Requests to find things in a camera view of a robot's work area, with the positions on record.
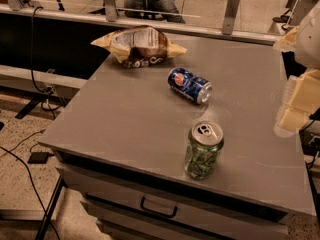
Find black hanging cable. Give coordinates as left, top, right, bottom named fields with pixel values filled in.
left=29, top=5, right=64, bottom=112

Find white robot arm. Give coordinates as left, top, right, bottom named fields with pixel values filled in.
left=273, top=2, right=320, bottom=138

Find green soda can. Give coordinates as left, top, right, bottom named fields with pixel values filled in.
left=184, top=121, right=224, bottom=180

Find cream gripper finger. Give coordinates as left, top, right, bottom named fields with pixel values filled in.
left=273, top=27, right=298, bottom=52
left=273, top=69, right=320, bottom=138

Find blue pepsi can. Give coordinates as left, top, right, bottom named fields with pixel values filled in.
left=168, top=67, right=212, bottom=105

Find black floor cable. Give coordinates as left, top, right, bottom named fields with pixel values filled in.
left=0, top=145, right=61, bottom=240

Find seated person legs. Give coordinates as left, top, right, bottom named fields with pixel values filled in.
left=124, top=0, right=185, bottom=24

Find grey drawer cabinet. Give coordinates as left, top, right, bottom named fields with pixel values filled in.
left=41, top=35, right=316, bottom=240

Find metal railing frame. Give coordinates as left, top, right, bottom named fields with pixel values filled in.
left=1, top=0, right=282, bottom=45

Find black drawer handle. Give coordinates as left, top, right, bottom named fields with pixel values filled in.
left=140, top=197, right=178, bottom=219

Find crumpled chip bag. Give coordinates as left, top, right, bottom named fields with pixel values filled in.
left=91, top=25, right=187, bottom=69

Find black power adapter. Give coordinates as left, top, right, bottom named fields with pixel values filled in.
left=28, top=152, right=49, bottom=164

